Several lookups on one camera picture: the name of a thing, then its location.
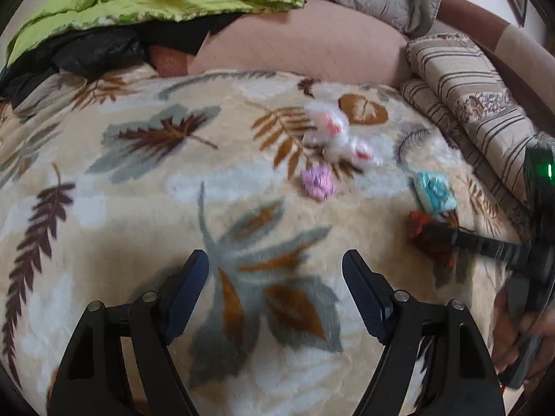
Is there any dark red wrapper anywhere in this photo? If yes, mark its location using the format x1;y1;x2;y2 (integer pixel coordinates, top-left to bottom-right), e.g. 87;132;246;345
405;210;456;269

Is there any teal tissue packet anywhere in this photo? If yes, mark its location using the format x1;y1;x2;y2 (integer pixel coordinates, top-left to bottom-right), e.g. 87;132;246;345
412;172;457;214

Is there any clear knotted plastic bag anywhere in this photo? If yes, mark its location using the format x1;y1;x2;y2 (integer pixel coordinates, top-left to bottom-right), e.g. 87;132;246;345
302;101;382;171

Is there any person's right hand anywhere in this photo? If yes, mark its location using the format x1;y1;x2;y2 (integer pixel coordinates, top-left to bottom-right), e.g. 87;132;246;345
491;287;555;379

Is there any striped floral folded quilt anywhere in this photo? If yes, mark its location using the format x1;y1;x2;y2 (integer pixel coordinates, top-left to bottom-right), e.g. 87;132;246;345
401;33;554;237

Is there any brown beige headboard cushion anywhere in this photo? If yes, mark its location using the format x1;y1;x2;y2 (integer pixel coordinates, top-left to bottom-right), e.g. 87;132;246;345
437;0;554;113

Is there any leaf-patterned fleece blanket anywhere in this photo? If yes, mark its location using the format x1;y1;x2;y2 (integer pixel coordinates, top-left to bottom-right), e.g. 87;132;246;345
0;62;535;416

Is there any purple crumpled wrapper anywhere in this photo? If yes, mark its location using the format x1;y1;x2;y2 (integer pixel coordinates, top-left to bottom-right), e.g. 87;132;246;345
301;164;338;202

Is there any pink bolster pillow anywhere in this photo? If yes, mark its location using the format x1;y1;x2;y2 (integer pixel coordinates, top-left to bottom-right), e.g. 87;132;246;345
187;0;412;87

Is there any black jacket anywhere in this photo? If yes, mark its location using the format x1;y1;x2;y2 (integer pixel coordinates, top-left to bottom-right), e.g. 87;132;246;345
1;12;242;107

